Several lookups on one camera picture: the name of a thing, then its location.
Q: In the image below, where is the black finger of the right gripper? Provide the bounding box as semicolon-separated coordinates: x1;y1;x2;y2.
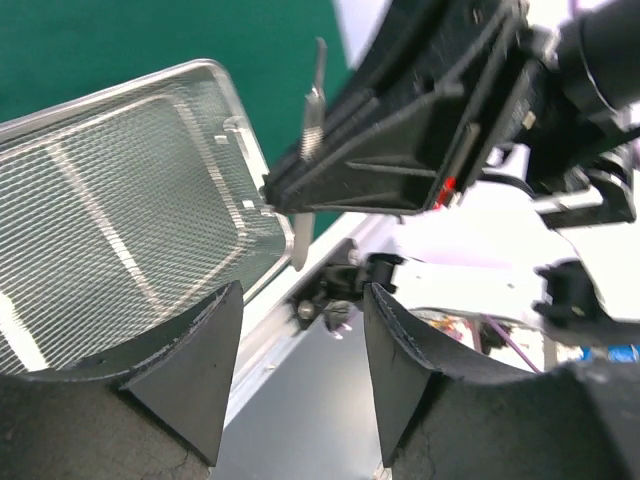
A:
349;1;520;100
264;89;479;215

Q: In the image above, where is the wire mesh instrument tray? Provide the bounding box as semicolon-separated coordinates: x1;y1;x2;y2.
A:
1;59;293;374

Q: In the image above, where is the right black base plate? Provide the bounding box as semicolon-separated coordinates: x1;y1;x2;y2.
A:
289;238;405;333

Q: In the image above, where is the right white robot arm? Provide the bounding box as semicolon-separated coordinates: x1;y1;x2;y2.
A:
263;1;639;344

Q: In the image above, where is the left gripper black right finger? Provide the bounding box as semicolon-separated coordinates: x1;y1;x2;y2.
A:
364;284;639;479

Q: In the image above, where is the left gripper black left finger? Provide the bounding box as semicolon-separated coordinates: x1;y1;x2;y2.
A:
1;282;243;479

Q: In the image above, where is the aluminium front rail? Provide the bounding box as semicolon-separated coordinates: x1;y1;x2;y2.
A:
219;214;396;431

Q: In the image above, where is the green surgical drape cloth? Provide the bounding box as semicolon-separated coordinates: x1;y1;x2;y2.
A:
0;0;361;241

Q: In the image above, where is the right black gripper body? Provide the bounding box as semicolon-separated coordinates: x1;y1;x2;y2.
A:
438;1;639;225

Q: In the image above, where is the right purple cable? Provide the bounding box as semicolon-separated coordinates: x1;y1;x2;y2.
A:
479;314;544;374

